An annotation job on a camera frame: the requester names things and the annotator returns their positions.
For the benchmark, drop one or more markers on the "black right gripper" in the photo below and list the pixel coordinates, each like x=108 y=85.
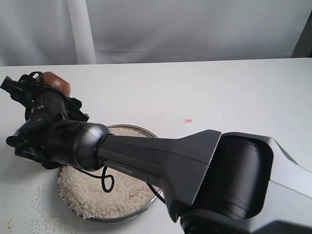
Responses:
x=56 y=107

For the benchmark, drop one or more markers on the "brown wooden cup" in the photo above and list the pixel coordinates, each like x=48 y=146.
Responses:
x=57 y=82

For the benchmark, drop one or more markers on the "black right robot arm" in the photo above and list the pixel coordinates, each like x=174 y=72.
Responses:
x=213 y=183

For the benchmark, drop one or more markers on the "rice in steel tray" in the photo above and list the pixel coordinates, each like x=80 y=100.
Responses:
x=109 y=197

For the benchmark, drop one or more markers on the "spilled rice grains on table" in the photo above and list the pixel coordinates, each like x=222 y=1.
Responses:
x=39 y=212

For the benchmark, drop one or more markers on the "white backdrop curtain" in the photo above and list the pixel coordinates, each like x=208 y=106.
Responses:
x=65 y=32

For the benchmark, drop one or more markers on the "round steel tray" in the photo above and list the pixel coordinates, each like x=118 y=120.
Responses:
x=109 y=218

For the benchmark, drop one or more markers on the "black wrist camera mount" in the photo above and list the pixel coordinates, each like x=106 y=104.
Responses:
x=21 y=92

